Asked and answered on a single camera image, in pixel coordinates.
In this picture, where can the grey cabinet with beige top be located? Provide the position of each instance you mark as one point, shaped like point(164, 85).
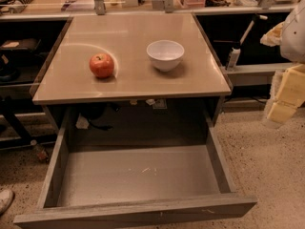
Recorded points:
point(137, 101)

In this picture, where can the red apple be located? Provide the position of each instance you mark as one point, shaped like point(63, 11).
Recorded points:
point(102, 65)

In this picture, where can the grey open top drawer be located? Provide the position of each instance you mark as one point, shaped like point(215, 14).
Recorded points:
point(151, 167)

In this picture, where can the white shoe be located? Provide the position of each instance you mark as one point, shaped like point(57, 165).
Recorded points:
point(6, 199)

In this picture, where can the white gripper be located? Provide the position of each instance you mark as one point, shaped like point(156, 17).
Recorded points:
point(294, 37)

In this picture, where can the black table leg frame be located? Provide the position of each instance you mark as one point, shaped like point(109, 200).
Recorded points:
point(25, 139)

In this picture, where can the white bowl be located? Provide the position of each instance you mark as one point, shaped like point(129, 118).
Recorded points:
point(165, 55)

